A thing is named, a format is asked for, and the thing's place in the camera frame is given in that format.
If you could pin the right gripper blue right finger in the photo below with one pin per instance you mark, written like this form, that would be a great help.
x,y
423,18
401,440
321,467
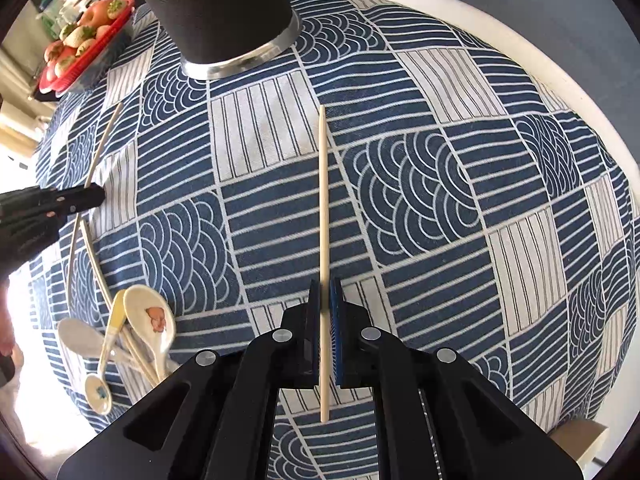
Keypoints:
x,y
352,365

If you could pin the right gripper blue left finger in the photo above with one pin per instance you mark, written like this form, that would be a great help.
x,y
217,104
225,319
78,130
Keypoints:
x,y
300,360

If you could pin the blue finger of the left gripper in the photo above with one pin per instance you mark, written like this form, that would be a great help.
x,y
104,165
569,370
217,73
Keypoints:
x,y
77,198

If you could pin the wooden chopstick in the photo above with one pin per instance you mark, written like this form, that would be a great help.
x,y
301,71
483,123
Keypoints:
x,y
325,346
94,162

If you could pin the white spoon pink print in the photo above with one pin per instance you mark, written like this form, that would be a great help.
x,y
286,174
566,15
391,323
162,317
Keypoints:
x,y
153,322

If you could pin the plain white ceramic spoon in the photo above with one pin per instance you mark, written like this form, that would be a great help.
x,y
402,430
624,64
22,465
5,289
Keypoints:
x,y
86,341

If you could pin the person left hand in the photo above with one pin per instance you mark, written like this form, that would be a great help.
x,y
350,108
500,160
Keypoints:
x,y
7,338

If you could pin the red fruit bowl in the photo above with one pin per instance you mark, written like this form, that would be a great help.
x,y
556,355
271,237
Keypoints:
x,y
87,48

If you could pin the wooden chopstick crossed upper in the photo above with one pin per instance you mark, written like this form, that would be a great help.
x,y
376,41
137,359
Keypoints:
x,y
118,315

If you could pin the blue white patterned tablecloth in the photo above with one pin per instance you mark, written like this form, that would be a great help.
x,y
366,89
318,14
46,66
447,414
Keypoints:
x,y
470,205

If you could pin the black cylindrical utensil holder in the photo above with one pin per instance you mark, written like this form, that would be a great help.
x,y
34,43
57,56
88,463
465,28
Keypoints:
x,y
222,38

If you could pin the yellow handled white spoon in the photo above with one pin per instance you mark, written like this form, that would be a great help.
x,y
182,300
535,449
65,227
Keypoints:
x,y
97,392

